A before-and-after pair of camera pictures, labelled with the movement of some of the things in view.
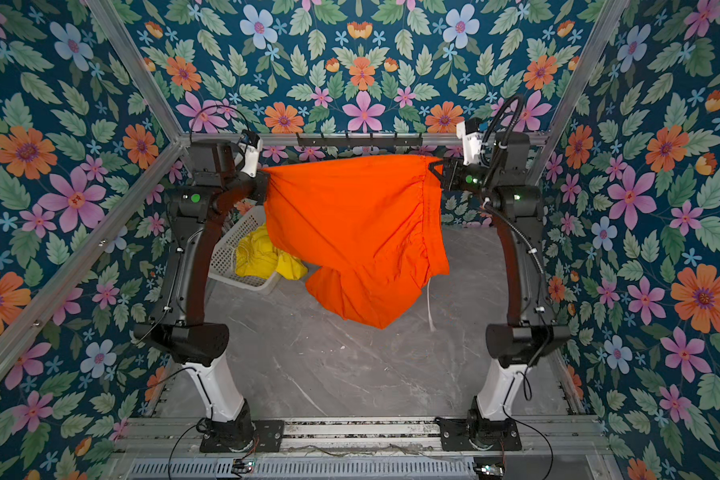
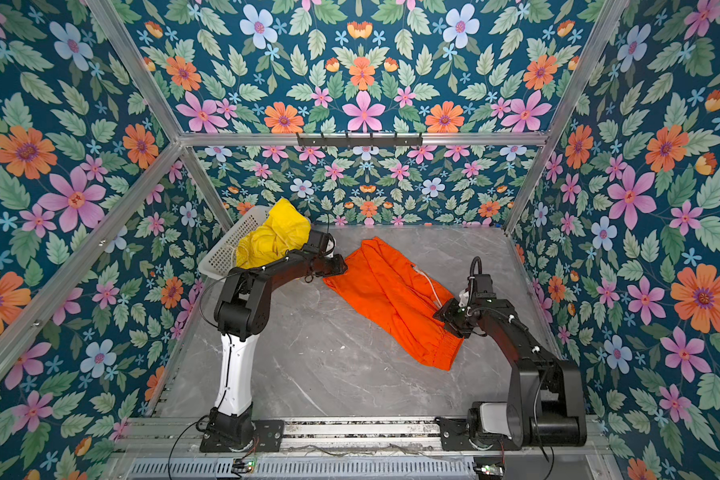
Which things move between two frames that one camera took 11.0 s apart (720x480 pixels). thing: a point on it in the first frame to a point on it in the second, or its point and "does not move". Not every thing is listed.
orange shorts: (370, 230) to (401, 297)
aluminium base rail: (541, 438) does not move
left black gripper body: (243, 183) to (328, 266)
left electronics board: (240, 465) does not move
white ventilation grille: (307, 469) does not move
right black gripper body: (465, 177) to (458, 318)
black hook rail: (360, 142) does not move
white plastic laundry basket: (223, 258) does not move
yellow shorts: (257, 258) does not move
